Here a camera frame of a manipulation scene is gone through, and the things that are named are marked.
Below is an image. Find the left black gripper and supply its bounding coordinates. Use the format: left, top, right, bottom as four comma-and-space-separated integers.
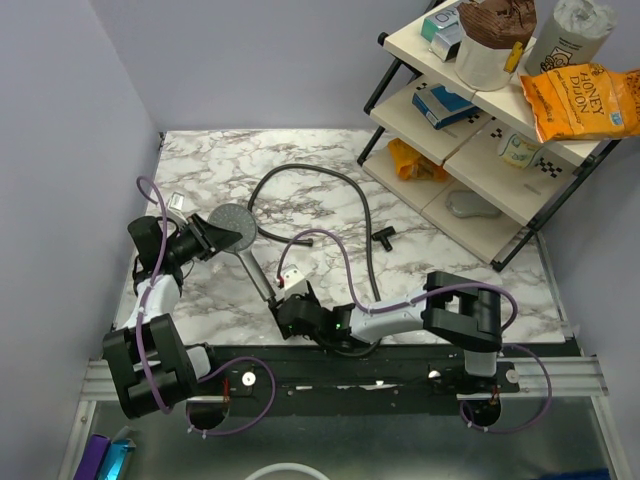
165, 212, 242, 265

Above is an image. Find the grey shower head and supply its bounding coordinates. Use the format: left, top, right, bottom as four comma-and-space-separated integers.
208, 203, 276, 304

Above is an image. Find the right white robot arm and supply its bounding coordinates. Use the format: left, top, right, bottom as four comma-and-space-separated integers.
272, 271, 506, 392

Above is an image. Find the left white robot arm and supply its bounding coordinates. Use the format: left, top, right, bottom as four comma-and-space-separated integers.
103, 214, 242, 419

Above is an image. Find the black T-shaped fitting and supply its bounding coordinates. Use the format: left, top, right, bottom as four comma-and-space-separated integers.
371, 226, 396, 252

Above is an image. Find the white round rim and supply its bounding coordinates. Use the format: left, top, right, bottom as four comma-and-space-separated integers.
245, 462, 329, 480

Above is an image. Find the orange snack bag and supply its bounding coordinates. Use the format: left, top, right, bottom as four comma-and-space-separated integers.
387, 138, 449, 182

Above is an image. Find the cream three-tier shelf rack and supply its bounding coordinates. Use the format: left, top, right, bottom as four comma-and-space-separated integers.
357, 19, 618, 271

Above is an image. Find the purple box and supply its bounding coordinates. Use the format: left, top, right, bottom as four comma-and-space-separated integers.
73, 434, 111, 480

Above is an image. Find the blue box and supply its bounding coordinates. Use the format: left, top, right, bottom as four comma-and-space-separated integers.
412, 84, 479, 130

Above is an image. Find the silver small box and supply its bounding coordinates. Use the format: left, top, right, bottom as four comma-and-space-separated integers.
430, 24, 462, 62

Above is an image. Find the teal small box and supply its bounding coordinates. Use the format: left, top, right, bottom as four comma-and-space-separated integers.
421, 1, 460, 42

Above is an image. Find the yellow clip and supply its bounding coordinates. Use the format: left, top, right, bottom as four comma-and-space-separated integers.
504, 41, 525, 74

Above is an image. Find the white cup brown lid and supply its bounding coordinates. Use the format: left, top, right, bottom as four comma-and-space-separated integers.
455, 0, 537, 91

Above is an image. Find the orange honey dijon bag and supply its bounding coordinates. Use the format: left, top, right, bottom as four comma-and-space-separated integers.
520, 63, 639, 143

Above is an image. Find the grey cylindrical canister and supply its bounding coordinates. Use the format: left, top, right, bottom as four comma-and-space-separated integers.
524, 0, 617, 76

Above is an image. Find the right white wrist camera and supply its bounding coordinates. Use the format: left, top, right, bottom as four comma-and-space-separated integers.
280, 265, 308, 298

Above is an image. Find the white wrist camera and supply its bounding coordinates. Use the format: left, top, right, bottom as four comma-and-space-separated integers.
280, 265, 308, 298
166, 192, 186, 223

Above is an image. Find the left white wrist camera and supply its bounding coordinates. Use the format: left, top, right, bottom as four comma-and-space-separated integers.
166, 192, 186, 223

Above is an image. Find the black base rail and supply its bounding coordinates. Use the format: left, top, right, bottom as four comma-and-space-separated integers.
183, 345, 519, 424

